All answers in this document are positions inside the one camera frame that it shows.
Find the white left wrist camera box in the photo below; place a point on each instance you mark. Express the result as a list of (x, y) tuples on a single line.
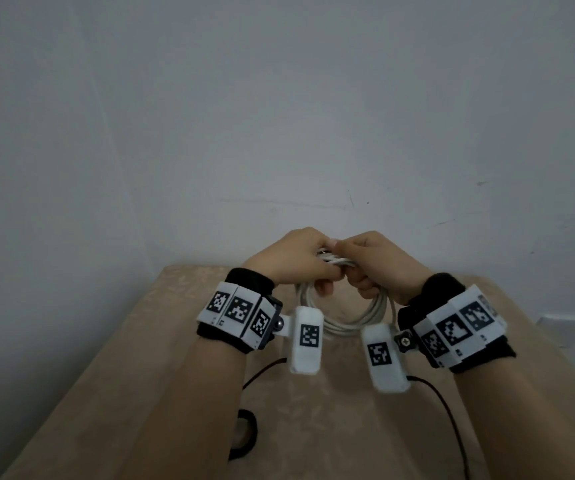
[(305, 359)]

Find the person's right hand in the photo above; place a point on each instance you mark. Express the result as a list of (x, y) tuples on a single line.
[(387, 264)]

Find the person's left forearm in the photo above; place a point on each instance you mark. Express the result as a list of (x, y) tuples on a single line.
[(182, 419)]

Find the black left wristband with markers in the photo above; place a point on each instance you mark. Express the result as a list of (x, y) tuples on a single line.
[(237, 309)]

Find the person's left hand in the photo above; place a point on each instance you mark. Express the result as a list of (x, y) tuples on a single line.
[(287, 259)]

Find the black wristband with markers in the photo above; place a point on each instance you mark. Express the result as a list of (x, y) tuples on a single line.
[(237, 309), (457, 324)]

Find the person's right forearm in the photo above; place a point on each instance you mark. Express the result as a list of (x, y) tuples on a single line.
[(527, 424)]

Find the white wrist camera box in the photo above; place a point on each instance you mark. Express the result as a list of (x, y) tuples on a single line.
[(387, 379), (305, 359)]

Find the black right wristband with markers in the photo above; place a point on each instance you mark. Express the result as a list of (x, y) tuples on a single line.
[(457, 324)]

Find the beige covered table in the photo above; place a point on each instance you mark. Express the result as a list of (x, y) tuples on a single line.
[(342, 424)]

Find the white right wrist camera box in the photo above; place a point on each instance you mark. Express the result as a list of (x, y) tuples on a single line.
[(387, 379)]

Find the white wall socket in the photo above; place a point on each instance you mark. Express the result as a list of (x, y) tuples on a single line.
[(565, 329)]

